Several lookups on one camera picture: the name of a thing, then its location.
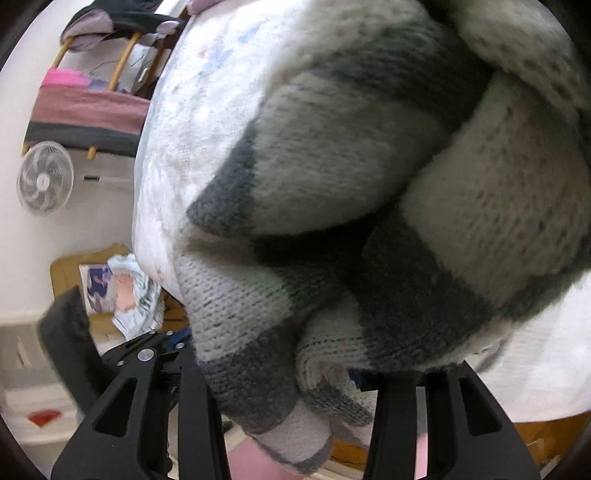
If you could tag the white storage box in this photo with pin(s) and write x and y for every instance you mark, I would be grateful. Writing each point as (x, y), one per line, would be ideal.
(23, 360)

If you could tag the white floral bed sheet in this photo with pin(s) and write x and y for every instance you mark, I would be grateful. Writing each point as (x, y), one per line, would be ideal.
(194, 115)

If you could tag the cardboard box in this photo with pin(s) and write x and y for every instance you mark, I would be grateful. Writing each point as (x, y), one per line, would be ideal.
(64, 272)

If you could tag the crumpled printed cloth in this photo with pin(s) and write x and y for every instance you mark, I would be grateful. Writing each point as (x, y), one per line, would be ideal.
(134, 286)

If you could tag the small red item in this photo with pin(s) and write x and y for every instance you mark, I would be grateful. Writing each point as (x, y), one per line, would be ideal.
(44, 417)

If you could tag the wooden clothes rack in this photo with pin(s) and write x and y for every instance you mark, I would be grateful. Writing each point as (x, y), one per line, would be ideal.
(121, 64)

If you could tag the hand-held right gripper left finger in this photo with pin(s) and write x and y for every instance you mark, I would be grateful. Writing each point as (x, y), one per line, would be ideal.
(191, 385)

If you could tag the grey white checkered sweater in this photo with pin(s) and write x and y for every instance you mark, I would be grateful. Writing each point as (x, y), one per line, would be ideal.
(346, 161)

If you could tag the pink grey striped cloth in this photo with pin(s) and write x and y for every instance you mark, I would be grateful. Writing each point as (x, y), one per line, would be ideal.
(87, 110)

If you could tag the lilac grey cloth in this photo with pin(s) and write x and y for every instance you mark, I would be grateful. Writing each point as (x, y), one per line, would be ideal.
(85, 30)

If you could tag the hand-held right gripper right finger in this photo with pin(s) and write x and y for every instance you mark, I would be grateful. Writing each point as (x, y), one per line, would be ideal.
(397, 415)

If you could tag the person's pink clothing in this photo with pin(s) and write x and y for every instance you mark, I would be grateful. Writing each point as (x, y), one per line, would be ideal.
(254, 461)

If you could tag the bright pink cloth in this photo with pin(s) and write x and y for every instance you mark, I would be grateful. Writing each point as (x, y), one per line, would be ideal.
(64, 78)

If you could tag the white standing fan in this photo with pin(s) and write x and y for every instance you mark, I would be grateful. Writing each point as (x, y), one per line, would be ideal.
(44, 180)

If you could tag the black cloth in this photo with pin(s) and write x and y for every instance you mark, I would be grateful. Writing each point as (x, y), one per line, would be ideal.
(134, 18)

